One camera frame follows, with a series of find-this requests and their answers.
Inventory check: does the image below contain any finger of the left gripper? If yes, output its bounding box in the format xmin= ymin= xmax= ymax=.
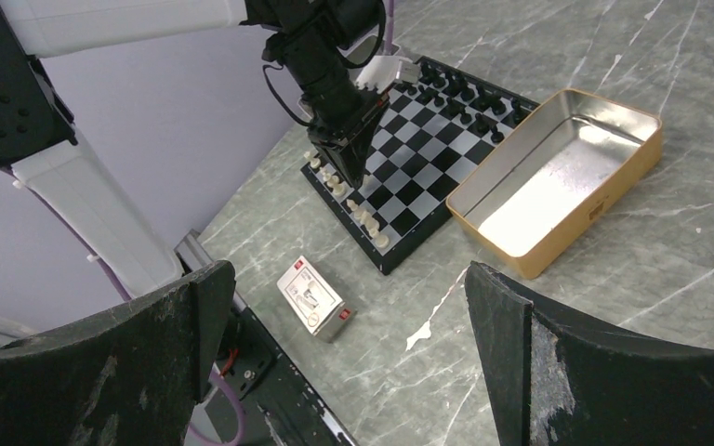
xmin=316 ymin=116 xmax=381 ymax=189

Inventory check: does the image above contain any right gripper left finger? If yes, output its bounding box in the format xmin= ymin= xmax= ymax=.
xmin=0 ymin=260 xmax=235 ymax=445

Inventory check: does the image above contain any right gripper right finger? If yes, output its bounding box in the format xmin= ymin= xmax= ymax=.
xmin=465 ymin=262 xmax=714 ymax=445

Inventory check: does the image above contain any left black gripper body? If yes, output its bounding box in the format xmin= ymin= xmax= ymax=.
xmin=276 ymin=31 xmax=389 ymax=161

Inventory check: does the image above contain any black white chess board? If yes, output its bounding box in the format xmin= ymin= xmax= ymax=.
xmin=300 ymin=57 xmax=538 ymax=275

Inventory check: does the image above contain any black chess piece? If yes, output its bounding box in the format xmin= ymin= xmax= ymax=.
xmin=490 ymin=125 xmax=505 ymax=145

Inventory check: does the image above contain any small printed card box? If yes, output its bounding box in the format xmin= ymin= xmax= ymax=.
xmin=276 ymin=256 xmax=357 ymax=343

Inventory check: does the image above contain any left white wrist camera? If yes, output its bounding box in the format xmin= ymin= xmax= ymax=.
xmin=354 ymin=55 xmax=421 ymax=93

